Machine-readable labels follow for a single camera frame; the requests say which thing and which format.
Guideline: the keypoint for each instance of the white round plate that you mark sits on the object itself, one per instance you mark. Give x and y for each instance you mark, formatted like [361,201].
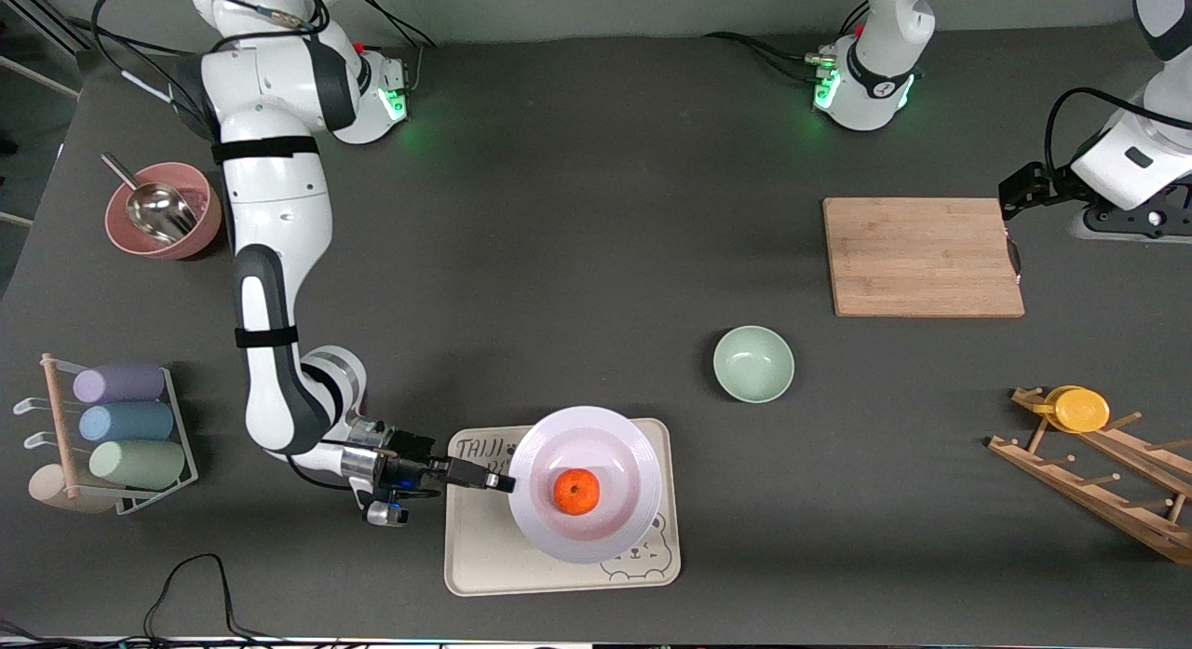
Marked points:
[615,444]

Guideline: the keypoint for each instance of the green cup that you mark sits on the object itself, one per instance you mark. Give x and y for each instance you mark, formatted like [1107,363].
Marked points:
[140,464]

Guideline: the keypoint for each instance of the yellow cup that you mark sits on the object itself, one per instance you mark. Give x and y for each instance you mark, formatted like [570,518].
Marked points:
[1080,411]

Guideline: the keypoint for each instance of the blue cup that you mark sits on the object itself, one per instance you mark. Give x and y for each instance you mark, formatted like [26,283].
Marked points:
[126,423]

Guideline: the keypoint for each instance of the orange fruit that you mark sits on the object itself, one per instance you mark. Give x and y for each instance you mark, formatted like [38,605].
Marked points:
[576,493]

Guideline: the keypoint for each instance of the pale green bowl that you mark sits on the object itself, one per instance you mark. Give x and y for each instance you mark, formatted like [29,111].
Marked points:
[753,364]

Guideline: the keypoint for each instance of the cream bear print tray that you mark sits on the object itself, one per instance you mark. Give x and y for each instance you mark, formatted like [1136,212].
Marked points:
[484,556]

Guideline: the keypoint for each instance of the metal scoop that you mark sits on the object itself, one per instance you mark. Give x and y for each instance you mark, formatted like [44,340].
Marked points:
[163,211]

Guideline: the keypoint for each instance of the wooden peg drying rack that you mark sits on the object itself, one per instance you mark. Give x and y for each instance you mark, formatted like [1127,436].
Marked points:
[1090,495]

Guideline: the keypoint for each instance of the beige cup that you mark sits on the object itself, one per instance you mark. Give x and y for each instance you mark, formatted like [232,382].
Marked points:
[47,489]

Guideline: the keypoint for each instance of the purple cup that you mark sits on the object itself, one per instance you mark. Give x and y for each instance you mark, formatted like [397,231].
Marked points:
[121,384]

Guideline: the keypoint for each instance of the pink bowl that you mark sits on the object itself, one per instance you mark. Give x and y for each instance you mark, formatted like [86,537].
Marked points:
[207,223]

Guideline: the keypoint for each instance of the wooden cutting board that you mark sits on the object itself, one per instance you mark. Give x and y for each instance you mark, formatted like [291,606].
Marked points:
[885,277]

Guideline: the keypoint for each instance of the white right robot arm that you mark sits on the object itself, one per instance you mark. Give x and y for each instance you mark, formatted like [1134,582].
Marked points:
[270,211]

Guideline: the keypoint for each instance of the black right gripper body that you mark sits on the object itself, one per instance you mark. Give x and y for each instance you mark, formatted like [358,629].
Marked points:
[411,452]

